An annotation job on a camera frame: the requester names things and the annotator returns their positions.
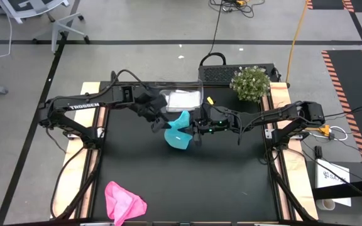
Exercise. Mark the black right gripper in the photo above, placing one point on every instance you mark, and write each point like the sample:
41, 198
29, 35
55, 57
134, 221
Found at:
218, 120

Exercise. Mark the white office chair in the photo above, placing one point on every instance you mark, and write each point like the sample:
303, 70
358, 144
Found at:
30, 4

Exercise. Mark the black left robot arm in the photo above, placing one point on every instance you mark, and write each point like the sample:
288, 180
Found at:
83, 106

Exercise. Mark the black mat orange stripes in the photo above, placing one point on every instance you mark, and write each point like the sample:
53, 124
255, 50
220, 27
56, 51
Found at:
344, 94
325, 3

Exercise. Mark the green potted plant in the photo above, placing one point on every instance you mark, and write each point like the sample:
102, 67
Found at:
250, 83

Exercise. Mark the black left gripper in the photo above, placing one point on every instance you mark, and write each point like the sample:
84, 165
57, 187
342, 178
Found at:
151, 105

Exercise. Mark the yellow power adapter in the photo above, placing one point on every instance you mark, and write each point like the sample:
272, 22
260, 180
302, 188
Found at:
324, 129

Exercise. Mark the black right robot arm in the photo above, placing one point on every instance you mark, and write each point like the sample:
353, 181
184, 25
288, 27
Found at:
281, 113

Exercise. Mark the teal microfiber towel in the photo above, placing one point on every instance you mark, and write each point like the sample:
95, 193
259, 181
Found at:
176, 139

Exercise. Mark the black perforated computer case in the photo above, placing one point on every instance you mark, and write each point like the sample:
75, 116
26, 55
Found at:
215, 74

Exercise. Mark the light wooden board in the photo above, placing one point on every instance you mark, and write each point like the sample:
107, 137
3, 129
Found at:
300, 188
74, 169

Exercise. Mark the black flat bar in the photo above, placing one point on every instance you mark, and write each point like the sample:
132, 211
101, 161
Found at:
350, 188

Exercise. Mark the white printed box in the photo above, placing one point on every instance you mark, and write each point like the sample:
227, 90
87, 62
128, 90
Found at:
325, 183

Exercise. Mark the pink microfiber towel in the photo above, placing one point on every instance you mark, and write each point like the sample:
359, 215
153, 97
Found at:
121, 201

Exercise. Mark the small black device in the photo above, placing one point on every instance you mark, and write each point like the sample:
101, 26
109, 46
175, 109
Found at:
318, 152

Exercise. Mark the black frame strut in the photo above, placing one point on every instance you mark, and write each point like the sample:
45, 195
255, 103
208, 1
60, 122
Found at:
289, 194
74, 204

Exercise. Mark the beige tape roll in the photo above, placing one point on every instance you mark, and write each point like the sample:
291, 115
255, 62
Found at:
320, 204

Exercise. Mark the clear plastic bin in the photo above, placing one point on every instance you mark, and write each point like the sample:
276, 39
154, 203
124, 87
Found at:
184, 86

